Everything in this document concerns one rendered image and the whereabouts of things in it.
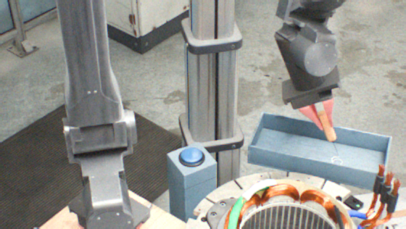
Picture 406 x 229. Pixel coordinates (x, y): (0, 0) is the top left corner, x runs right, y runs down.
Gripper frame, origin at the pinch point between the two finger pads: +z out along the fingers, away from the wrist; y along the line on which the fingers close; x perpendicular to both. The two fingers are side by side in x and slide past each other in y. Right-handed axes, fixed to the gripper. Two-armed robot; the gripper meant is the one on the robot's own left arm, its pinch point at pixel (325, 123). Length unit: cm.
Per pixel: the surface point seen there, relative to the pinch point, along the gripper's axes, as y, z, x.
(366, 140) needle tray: 5.5, 8.9, 4.2
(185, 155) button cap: -25.9, -3.5, -2.6
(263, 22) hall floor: -42, 74, 232
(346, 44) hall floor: -2, 94, 214
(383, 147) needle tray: 8.0, 11.1, 3.6
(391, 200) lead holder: 8.3, -4.2, -29.5
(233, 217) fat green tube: -13.5, -7.0, -28.2
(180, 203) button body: -30.8, 5.7, -4.2
